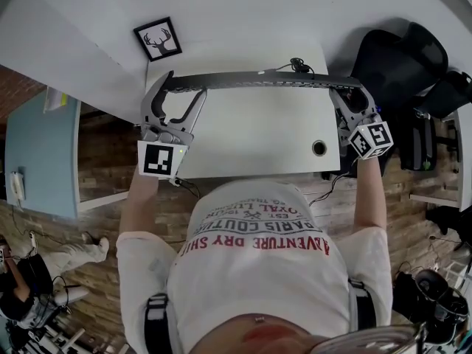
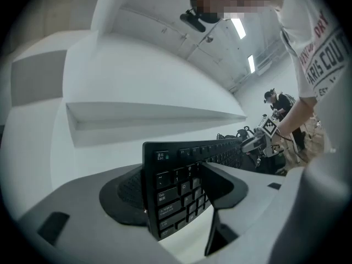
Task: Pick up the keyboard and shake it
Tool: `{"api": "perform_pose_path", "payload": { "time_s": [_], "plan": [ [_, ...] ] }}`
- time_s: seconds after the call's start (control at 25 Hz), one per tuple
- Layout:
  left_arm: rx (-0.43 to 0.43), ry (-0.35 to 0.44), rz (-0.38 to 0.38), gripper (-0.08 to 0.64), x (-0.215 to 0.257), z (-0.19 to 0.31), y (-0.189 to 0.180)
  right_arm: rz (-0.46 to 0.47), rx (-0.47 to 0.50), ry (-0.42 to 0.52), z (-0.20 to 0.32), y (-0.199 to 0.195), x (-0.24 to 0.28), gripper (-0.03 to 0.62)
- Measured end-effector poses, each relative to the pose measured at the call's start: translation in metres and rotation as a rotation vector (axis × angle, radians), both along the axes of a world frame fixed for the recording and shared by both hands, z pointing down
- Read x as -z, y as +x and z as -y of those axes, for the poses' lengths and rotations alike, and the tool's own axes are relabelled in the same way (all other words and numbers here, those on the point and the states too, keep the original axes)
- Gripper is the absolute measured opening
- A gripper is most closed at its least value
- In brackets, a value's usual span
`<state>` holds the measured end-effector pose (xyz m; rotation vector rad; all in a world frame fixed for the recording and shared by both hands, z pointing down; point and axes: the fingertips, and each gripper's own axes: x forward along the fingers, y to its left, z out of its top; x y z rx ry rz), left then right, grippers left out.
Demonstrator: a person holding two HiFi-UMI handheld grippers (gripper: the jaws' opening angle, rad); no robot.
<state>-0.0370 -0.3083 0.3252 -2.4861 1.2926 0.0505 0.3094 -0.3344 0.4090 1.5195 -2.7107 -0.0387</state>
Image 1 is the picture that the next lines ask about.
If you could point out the person's right forearm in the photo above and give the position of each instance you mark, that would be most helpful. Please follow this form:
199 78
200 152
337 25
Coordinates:
370 197

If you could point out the paper with yellow note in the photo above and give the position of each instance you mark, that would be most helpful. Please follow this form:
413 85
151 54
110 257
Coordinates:
54 100

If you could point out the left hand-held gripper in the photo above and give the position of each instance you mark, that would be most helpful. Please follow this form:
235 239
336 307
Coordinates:
158 159

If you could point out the person's left forearm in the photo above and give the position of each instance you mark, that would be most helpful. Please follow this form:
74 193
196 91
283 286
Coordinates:
142 205

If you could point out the black keyboard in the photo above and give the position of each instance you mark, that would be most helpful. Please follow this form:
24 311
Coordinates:
258 81

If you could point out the person's white printed shirt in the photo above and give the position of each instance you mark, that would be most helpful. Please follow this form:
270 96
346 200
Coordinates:
258 282

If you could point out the black framed deer picture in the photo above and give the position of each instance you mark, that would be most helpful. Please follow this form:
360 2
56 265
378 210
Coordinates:
158 40

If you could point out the light blue side table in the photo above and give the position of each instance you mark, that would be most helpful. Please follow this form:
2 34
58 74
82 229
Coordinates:
40 160

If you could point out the black mesh office chair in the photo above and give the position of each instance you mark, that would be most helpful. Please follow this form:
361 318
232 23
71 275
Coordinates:
442 94
398 57

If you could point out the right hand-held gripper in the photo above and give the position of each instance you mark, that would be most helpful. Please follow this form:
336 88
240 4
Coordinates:
372 140

